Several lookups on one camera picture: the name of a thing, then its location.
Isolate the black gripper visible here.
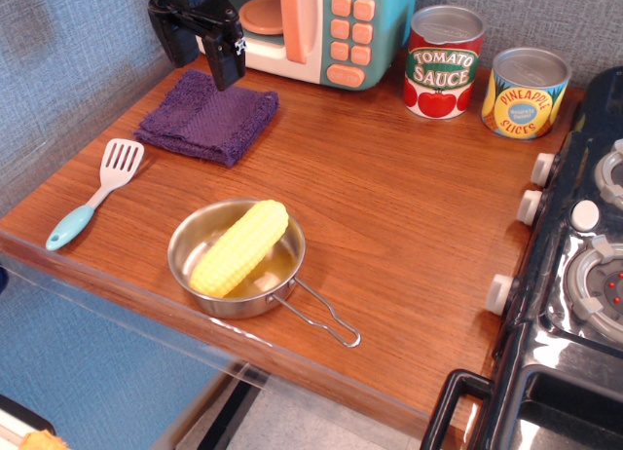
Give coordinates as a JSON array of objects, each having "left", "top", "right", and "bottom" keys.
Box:
[{"left": 148, "top": 0, "right": 246, "bottom": 91}]

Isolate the yellow toy corn cob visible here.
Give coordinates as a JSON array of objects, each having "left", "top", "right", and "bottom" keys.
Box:
[{"left": 189, "top": 200, "right": 289, "bottom": 298}]

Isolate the small steel saucepan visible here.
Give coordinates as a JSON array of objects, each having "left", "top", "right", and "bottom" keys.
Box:
[{"left": 167, "top": 199, "right": 361, "bottom": 349}]

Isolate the white stove knob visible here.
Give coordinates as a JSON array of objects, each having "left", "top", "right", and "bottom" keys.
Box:
[
  {"left": 531, "top": 153, "right": 556, "bottom": 188},
  {"left": 516, "top": 190, "right": 542, "bottom": 226},
  {"left": 485, "top": 274, "right": 515, "bottom": 317}
]

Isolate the tomato sauce can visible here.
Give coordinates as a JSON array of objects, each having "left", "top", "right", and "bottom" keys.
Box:
[{"left": 403, "top": 5, "right": 485, "bottom": 120}]

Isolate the pineapple slices can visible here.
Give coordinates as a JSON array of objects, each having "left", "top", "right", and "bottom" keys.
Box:
[{"left": 481, "top": 47, "right": 571, "bottom": 140}]

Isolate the white stove knob top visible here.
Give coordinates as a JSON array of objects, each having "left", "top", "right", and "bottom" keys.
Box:
[{"left": 531, "top": 153, "right": 556, "bottom": 188}]

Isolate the white spatula teal handle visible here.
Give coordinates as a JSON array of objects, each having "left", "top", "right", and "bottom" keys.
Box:
[{"left": 45, "top": 138, "right": 144, "bottom": 251}]

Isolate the white stove knob bottom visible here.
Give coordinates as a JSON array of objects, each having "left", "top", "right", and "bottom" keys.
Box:
[{"left": 485, "top": 274, "right": 515, "bottom": 317}]

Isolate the clear acrylic table guard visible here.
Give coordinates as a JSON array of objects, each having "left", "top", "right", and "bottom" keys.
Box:
[{"left": 1, "top": 234, "right": 421, "bottom": 449}]

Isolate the teal toy microwave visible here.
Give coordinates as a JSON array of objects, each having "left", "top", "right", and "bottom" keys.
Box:
[{"left": 195, "top": 0, "right": 420, "bottom": 92}]

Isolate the black toy stove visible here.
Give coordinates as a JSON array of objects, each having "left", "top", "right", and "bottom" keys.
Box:
[{"left": 421, "top": 67, "right": 622, "bottom": 449}]

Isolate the purple folded towel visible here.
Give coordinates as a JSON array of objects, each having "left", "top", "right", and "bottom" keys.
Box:
[{"left": 133, "top": 69, "right": 279, "bottom": 168}]

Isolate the white stove knob middle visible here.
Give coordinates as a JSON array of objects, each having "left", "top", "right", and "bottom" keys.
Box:
[{"left": 516, "top": 190, "right": 542, "bottom": 226}]

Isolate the orange object bottom left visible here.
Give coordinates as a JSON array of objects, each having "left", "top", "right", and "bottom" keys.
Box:
[{"left": 18, "top": 430, "right": 69, "bottom": 450}]

